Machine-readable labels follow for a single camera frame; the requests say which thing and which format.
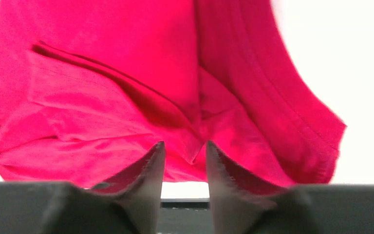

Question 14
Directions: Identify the crimson red t shirt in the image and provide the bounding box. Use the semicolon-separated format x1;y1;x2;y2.
0;0;346;193

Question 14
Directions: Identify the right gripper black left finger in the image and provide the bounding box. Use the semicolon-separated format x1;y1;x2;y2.
0;141;165;234

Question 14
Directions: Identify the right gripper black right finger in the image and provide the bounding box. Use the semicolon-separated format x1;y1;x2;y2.
206;141;374;234

